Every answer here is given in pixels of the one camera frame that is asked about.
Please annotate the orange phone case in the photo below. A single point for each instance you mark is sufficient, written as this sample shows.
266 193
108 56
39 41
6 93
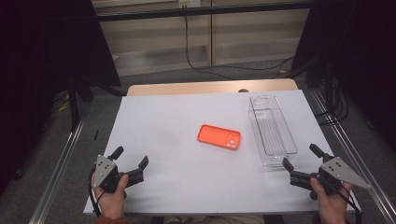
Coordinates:
214 136

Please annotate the metal floor rail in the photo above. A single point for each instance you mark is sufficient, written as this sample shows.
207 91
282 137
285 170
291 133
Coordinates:
59 174
358 155

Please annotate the person's right hand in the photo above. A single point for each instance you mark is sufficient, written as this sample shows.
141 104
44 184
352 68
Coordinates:
331 208

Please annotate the black curtain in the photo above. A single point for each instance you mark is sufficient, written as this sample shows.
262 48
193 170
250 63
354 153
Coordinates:
358 46
46 46

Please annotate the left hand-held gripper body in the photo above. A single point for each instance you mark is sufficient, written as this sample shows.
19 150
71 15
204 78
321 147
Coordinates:
107 177

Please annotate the person's left hand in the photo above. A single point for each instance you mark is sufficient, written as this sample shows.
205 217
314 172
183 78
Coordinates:
112 203

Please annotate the small black floor piece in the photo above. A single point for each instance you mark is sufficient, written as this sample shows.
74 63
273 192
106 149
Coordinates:
96 134

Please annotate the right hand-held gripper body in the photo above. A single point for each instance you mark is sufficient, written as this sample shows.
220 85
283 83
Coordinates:
337 172

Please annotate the clear plastic box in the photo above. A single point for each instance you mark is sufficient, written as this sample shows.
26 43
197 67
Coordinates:
272 130

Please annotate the black metal stand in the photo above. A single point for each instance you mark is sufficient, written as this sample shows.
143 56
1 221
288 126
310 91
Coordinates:
73 102

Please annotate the white wall socket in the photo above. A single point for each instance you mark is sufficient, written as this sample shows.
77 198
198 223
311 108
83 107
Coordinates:
190 3

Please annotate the black horizontal bar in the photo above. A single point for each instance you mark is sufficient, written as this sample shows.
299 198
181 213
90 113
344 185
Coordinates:
199 12

